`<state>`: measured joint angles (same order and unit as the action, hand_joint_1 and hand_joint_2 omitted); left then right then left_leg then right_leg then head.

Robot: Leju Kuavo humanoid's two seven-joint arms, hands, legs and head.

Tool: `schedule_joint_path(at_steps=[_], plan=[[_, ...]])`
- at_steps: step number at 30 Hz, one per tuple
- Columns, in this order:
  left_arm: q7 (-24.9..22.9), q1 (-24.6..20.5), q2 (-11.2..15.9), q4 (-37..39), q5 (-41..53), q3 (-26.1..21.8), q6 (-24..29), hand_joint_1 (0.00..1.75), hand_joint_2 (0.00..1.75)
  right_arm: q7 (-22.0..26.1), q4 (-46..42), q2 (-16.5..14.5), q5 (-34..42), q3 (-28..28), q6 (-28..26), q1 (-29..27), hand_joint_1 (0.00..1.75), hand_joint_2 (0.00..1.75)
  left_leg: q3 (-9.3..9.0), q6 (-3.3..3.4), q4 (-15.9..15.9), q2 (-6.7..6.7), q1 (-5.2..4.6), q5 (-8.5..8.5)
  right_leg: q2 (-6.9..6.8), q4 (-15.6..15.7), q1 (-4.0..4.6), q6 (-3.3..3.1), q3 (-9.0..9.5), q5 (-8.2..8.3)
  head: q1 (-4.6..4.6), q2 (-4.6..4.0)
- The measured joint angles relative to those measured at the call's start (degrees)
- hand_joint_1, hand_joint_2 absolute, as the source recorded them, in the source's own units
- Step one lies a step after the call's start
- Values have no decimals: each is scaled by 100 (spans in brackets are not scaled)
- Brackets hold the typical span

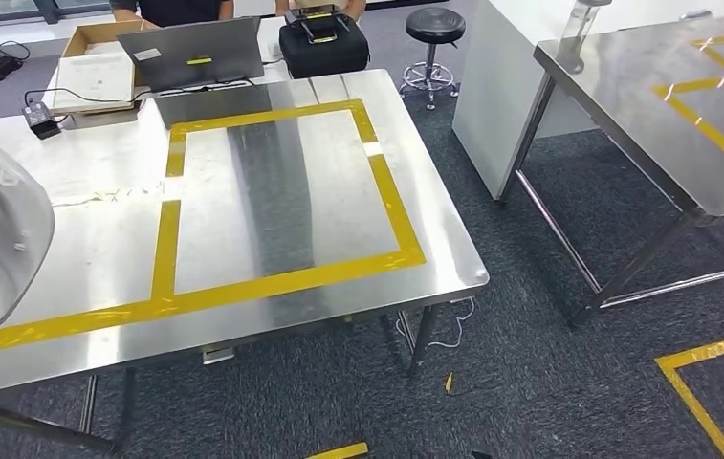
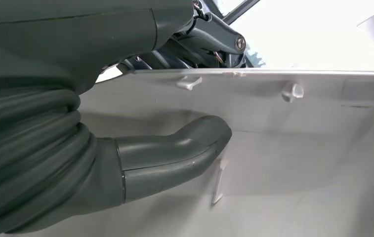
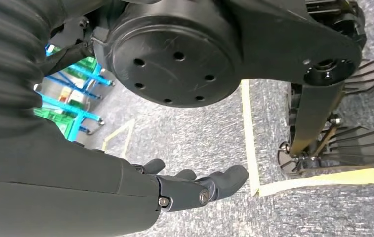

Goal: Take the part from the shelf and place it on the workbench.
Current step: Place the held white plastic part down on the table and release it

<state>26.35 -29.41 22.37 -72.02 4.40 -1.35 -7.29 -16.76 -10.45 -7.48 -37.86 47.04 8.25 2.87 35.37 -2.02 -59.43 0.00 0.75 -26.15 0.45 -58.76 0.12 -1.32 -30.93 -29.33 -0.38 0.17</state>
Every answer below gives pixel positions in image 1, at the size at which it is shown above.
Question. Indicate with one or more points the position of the white plastic body panel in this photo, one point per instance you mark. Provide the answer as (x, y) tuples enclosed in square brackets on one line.
[(0, 241)]

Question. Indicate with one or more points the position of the small yellow tape scrap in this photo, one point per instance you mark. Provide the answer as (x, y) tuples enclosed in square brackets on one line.
[(448, 382)]

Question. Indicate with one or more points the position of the steel top table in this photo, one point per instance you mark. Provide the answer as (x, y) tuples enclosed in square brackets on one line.
[(640, 101)]

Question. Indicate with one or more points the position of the brown cardboard box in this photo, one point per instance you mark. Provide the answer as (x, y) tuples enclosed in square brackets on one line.
[(83, 35)]

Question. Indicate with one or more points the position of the chrome stanchion post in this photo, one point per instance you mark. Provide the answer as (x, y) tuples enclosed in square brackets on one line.
[(580, 19)]

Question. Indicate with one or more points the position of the black carry bag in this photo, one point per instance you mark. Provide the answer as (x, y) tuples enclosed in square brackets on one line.
[(323, 54)]

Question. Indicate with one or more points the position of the white cabinet panel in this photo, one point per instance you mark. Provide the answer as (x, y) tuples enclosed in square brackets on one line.
[(488, 95)]

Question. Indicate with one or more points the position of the clear tape strip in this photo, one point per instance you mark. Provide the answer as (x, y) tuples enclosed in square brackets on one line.
[(108, 195)]

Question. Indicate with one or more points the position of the small silver box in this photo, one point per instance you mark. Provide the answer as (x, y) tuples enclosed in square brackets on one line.
[(217, 355)]

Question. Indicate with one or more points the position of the black power adapter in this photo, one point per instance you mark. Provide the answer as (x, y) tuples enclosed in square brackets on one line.
[(39, 119)]

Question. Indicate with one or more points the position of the grey open laptop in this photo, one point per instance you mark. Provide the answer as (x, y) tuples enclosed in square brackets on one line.
[(209, 44)]

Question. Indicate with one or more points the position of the yellow tape on steel table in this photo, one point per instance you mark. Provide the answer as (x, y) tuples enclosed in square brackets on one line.
[(713, 130)]

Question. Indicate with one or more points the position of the yellow floor tape square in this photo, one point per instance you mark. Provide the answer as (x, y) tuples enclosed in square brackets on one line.
[(339, 452)]

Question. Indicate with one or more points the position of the white flat box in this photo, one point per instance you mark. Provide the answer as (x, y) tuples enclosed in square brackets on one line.
[(92, 79)]

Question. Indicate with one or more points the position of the white top workbench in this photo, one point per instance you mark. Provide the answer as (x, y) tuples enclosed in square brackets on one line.
[(336, 190)]

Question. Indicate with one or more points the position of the black round stool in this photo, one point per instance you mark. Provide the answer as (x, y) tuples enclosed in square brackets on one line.
[(434, 25)]

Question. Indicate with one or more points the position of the yellow tape on workbench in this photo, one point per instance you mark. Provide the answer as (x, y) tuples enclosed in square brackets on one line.
[(165, 253)]

